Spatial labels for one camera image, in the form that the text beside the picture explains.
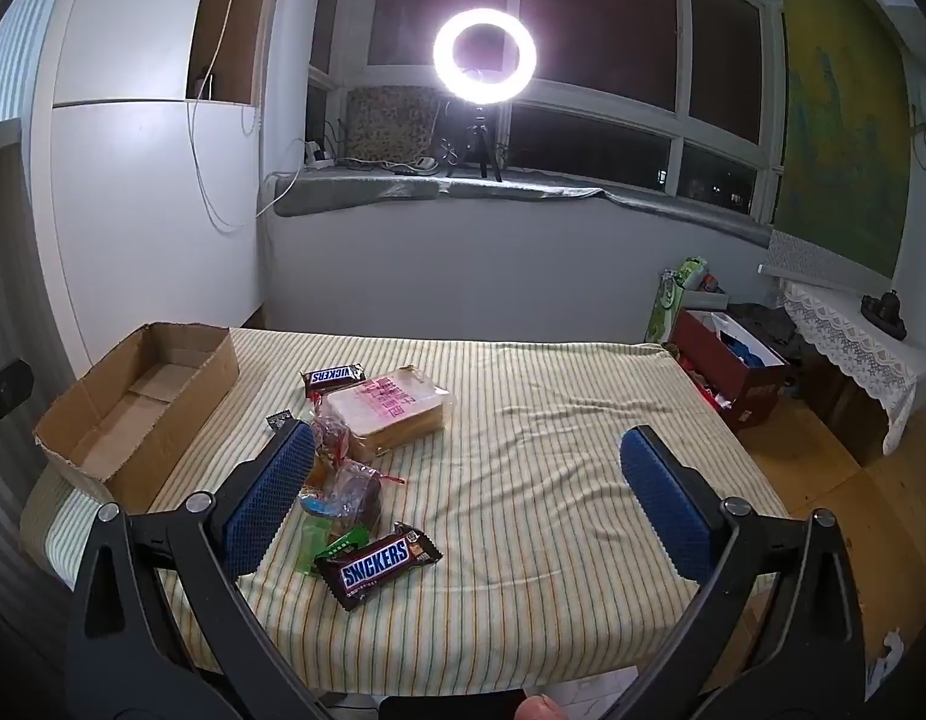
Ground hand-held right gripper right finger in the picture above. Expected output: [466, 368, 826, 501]
[605, 424, 869, 720]

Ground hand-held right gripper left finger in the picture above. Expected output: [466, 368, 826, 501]
[64, 418, 336, 720]

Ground light green snack packet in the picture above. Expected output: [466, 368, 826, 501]
[296, 491, 340, 577]

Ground clear cake packet red tie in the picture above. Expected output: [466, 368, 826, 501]
[309, 401, 359, 488]

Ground red snack packets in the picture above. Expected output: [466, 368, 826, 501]
[298, 457, 408, 533]

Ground small dark green packet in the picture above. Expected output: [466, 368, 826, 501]
[317, 526, 372, 563]

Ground brown chocolate bar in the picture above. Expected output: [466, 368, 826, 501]
[313, 522, 443, 612]
[301, 364, 370, 400]

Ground pink print bread packet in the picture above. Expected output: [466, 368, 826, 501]
[317, 366, 456, 460]

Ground cardboard box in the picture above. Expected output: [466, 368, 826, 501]
[32, 322, 240, 509]

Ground striped tablecloth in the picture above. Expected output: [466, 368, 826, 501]
[20, 326, 790, 698]

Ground red box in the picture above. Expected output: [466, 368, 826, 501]
[671, 307, 792, 432]

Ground green paper bag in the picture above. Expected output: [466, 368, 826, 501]
[644, 256, 710, 346]

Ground dark wooden cabinet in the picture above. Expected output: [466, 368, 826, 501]
[799, 358, 893, 466]

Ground dark cloth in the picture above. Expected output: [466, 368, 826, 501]
[725, 304, 801, 361]

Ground white wardrobe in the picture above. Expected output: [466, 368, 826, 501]
[28, 0, 291, 383]

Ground white lace cloth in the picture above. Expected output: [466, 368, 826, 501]
[778, 277, 926, 455]

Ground white paper scrap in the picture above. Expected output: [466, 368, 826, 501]
[866, 628, 908, 700]

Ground patterned white panel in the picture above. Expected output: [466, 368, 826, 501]
[759, 229, 895, 290]

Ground dark figurine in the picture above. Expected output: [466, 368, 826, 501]
[862, 289, 910, 338]

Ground grey windowsill cloth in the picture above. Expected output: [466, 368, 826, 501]
[272, 165, 775, 250]

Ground patterned cushion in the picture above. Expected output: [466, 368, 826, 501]
[345, 85, 443, 166]

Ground black tripod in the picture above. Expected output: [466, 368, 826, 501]
[446, 101, 504, 182]

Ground window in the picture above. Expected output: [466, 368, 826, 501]
[307, 0, 783, 222]

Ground white hanging cable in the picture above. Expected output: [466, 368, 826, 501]
[185, 0, 260, 235]

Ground green wall poster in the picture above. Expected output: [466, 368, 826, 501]
[770, 0, 914, 278]

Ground ring light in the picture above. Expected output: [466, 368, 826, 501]
[433, 6, 537, 102]

